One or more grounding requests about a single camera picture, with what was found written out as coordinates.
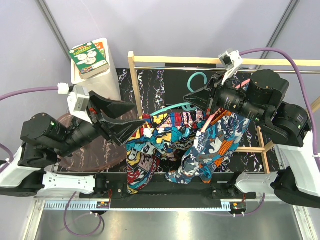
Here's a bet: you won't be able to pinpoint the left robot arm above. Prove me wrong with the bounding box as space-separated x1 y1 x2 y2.
0 91 145 198

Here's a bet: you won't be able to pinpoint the brown translucent plastic basket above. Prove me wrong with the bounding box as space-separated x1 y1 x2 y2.
57 109 138 173

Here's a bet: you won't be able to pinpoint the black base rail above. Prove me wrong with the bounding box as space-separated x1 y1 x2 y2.
79 172 257 211

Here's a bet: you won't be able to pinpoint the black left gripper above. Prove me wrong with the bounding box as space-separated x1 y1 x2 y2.
56 91 149 158

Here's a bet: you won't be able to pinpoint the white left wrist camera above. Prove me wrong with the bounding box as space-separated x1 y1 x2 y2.
57 83 92 124

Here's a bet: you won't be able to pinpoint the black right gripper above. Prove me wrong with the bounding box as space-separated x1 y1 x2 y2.
184 70 266 123

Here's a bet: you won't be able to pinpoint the black marble pattern mat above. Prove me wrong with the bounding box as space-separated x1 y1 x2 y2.
57 67 283 173

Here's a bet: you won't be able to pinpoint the blue orange patterned shorts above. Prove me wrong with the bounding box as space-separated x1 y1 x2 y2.
165 109 251 185

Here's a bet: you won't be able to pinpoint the white rectangular bin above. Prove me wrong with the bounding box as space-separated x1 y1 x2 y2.
68 38 121 101

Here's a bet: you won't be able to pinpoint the chrome rack rail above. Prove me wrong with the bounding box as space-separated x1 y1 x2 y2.
135 66 320 75

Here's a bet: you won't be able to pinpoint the purple floor cable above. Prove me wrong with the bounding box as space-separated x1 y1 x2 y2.
61 190 105 238

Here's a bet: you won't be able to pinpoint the green box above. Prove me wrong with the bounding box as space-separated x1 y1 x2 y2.
69 41 110 79

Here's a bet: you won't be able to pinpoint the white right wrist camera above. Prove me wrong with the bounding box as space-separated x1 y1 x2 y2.
218 49 244 85

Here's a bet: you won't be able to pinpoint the comic print shorts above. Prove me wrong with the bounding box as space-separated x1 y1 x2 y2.
126 110 208 195

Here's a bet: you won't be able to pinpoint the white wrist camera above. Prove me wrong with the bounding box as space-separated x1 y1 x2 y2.
218 49 244 85
57 83 92 124

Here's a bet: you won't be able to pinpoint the black flat panel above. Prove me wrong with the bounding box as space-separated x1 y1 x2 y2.
163 63 217 107

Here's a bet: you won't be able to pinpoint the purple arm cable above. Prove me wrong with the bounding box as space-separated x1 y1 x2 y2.
238 47 320 158
0 86 61 166

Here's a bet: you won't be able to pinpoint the teal plastic hanger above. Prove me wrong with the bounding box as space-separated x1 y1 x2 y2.
149 72 207 116

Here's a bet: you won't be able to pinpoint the wooden clothes rack frame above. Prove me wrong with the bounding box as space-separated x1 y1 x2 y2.
127 50 320 175

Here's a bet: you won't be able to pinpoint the pink foam hanger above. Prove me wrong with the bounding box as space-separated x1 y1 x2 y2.
200 79 251 133

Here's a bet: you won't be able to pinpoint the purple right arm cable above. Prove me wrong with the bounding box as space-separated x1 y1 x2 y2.
238 47 320 158

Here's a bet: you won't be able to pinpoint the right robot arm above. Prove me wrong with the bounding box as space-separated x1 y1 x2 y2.
184 69 320 209

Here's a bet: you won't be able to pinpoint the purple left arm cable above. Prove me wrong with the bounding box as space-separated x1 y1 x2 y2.
0 86 61 166

